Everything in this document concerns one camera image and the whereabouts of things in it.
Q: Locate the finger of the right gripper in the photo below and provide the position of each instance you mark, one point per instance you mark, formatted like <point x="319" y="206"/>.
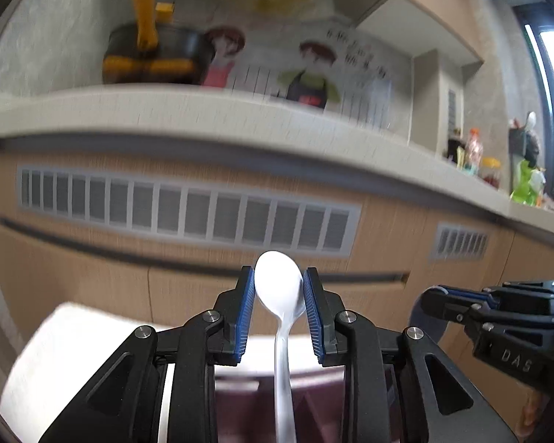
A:
<point x="448" y="301"/>

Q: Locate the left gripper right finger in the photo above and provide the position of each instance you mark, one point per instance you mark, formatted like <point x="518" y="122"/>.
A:
<point x="322" y="309"/>

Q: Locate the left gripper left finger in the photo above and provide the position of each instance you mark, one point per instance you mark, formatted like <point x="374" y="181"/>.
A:
<point x="235" y="306"/>

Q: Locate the white plastic spoon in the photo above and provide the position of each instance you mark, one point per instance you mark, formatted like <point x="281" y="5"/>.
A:
<point x="279" y="287"/>

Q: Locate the blue-grey plastic spoon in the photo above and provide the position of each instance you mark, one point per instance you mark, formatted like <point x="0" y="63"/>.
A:
<point x="427" y="327"/>

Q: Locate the small grey vent grille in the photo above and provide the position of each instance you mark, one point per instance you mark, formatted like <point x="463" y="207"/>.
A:
<point x="458" y="242"/>

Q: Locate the purple plastic utensil caddy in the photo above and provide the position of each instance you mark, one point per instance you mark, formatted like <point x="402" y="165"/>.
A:
<point x="245" y="406"/>

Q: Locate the long grey vent grille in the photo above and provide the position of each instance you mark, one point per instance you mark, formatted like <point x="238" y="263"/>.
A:
<point x="191" y="211"/>

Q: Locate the green plastic item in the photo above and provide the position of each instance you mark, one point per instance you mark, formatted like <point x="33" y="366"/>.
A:
<point x="528" y="189"/>

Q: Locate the condiment bottle orange cap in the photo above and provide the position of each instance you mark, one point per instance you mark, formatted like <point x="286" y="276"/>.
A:
<point x="473" y="152"/>

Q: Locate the dark soy sauce bottle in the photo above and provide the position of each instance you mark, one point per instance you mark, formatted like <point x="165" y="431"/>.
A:
<point x="455" y="148"/>

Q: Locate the white woven cloth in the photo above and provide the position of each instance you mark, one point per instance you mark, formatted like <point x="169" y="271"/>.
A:
<point x="72" y="344"/>

